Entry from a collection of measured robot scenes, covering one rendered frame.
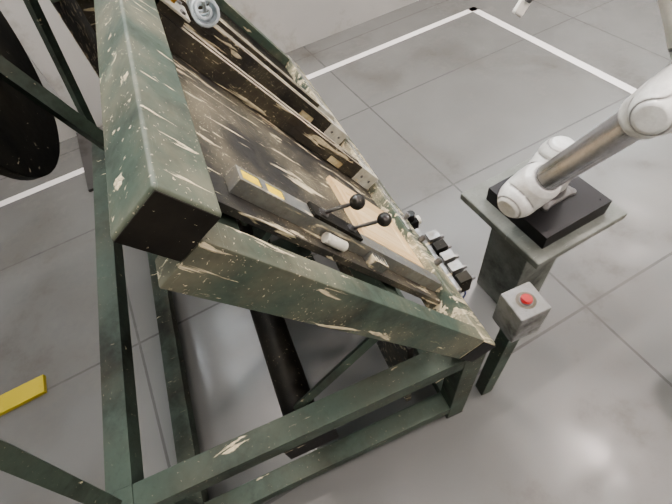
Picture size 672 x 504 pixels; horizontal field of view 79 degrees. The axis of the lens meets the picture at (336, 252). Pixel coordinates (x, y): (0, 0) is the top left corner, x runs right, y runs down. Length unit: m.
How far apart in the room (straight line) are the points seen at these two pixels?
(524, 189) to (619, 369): 1.28
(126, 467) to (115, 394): 0.28
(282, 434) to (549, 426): 1.39
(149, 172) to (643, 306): 2.69
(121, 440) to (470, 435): 1.55
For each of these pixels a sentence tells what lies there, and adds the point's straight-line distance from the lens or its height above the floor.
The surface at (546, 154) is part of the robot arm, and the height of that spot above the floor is 1.08.
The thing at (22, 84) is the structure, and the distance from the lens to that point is 1.57.
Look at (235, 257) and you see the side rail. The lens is 0.63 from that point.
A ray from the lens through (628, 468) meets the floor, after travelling 2.49.
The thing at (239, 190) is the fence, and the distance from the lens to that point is 0.87.
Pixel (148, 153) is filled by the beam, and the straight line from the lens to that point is 0.58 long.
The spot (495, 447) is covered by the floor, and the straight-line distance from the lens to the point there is 2.33.
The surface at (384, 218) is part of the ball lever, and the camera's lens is 1.04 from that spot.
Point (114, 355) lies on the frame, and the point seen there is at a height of 0.79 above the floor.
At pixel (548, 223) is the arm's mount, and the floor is 0.82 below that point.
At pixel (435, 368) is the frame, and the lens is 1.55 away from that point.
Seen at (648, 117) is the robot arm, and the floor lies 1.52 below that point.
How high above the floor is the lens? 2.24
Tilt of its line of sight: 53 degrees down
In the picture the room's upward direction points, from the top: 12 degrees counter-clockwise
